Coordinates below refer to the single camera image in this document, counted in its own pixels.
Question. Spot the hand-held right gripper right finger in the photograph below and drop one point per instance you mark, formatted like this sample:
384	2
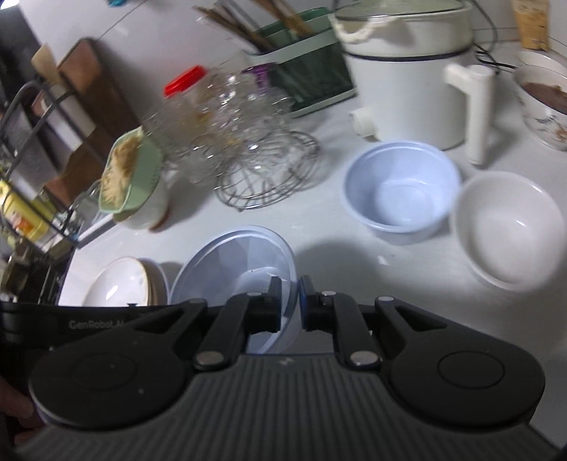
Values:
306	306

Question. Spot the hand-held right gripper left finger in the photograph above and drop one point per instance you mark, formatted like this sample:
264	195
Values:
275	306

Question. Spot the light blue plastic bowl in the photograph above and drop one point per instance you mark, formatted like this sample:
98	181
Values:
398	199
230	266

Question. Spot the small floral white plate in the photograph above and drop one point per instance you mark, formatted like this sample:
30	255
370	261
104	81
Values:
115	283

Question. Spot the black kitchen sink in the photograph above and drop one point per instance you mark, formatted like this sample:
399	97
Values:
35	283

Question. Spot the yellow detergent bottle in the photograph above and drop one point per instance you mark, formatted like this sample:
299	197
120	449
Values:
22	212

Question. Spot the upturned drinking glass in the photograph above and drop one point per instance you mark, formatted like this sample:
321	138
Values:
88	204

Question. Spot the white bowl with brown base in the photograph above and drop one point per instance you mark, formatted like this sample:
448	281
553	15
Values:
146	212

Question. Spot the pale noodles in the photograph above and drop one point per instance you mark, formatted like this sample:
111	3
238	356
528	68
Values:
119	168

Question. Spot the green plastic colander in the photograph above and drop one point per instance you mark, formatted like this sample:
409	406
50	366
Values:
146	177

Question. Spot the cluster of glass cups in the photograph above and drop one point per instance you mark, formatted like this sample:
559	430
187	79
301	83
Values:
239	111

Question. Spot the plain white ceramic bowl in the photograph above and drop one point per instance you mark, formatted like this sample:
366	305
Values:
500	235

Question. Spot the black metal knife rack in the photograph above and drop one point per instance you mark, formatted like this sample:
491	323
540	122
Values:
9	113

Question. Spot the green chopstick holder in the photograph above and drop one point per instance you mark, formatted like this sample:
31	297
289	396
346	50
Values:
310	80

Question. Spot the dark wooden cutting board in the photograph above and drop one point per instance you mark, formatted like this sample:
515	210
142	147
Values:
97	97

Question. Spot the white electric cooking pot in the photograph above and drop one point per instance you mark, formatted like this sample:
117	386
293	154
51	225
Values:
398	88

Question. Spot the clear jar with red lid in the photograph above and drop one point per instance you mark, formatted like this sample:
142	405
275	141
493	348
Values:
186	84

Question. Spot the bundle of chopsticks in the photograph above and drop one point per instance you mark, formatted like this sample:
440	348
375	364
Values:
248	35

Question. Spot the floral bowl with brown food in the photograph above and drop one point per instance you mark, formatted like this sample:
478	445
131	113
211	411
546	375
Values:
540	119

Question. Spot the small white rimmed bowl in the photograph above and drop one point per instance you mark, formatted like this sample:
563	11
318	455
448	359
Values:
531	56

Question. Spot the yellow paper box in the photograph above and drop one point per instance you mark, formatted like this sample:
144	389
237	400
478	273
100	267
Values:
531	22

